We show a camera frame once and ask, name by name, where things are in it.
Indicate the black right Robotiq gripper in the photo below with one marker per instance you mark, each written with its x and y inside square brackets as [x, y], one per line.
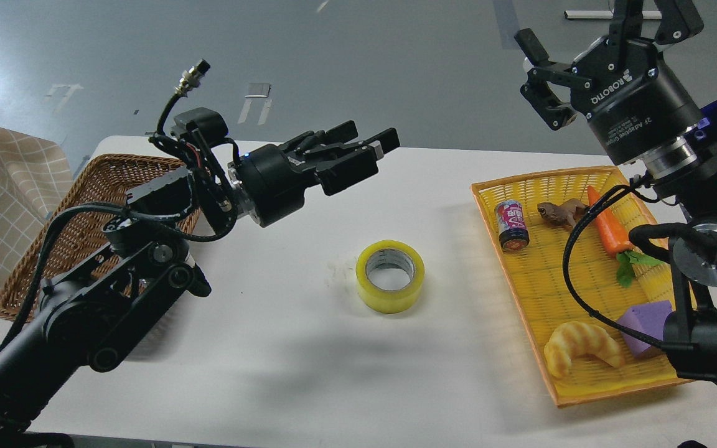
[635, 93]

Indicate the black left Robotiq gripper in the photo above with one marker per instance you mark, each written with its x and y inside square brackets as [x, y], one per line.
[275, 178]

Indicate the yellow tape roll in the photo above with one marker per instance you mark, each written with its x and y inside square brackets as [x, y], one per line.
[389, 276]

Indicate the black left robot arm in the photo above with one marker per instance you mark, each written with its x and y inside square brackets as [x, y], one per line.
[106, 274]

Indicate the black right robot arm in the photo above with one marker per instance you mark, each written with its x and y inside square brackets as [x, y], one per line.
[684, 168]

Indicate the white stand base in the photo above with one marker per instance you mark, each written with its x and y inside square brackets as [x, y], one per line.
[606, 13]

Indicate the brown toy animal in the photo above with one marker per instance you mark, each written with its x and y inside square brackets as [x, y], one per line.
[565, 215]

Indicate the small red drink can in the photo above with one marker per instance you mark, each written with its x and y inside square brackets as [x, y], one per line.
[512, 229]

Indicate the orange toy carrot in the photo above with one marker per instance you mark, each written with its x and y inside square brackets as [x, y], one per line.
[615, 241]

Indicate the brown wicker basket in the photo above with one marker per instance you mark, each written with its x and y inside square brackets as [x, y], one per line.
[106, 178]

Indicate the yellow plastic basket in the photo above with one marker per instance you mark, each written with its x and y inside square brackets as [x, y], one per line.
[534, 277]

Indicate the purple foam block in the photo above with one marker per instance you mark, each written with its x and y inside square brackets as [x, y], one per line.
[648, 318]

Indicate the toy croissant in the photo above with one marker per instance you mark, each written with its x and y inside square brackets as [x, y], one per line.
[574, 339]

